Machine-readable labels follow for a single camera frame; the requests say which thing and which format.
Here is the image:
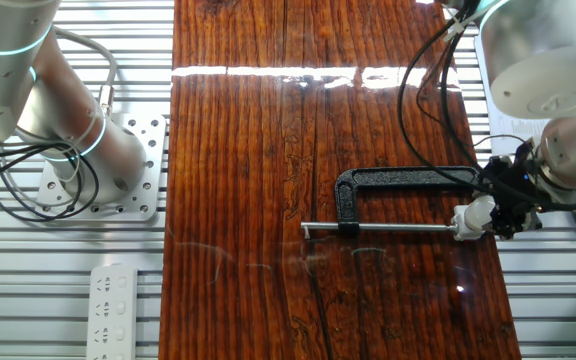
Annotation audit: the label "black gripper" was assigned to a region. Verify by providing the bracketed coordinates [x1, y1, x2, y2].
[478, 139, 544, 240]

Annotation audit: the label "white light bulb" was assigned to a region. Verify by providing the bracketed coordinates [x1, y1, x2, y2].
[463, 194, 498, 232]

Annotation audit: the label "white bulb socket adapter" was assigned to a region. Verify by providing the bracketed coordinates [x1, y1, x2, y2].
[450, 204, 484, 243]

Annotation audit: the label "printed paper sheets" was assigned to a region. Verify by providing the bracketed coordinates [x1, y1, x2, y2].
[474, 34, 549, 156]

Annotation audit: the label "black C-clamp with steel screw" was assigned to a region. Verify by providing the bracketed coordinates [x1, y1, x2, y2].
[299, 166, 482, 240]

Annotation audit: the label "brown wooden board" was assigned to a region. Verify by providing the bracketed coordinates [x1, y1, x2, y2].
[157, 0, 523, 360]

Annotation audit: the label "white power strip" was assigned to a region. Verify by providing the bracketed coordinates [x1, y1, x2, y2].
[86, 263, 139, 360]

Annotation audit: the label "black camera cable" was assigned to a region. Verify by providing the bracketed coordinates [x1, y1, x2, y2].
[439, 19, 484, 171]

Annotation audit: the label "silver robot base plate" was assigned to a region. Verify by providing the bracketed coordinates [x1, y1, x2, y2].
[35, 113, 168, 222]

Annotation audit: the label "thick grey cable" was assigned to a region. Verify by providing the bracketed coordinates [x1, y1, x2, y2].
[50, 24, 119, 115]

